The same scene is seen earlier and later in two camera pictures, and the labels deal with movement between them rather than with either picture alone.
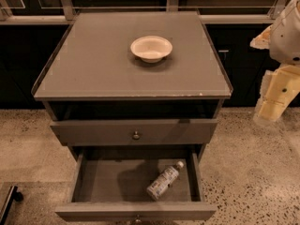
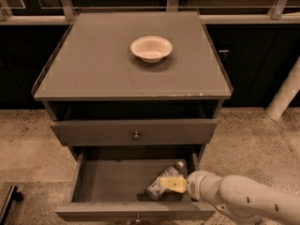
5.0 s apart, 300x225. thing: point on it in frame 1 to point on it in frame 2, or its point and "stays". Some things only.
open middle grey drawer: (112, 186) stays
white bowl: (151, 49) stays
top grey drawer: (133, 131) stays
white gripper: (286, 37) to (194, 184)
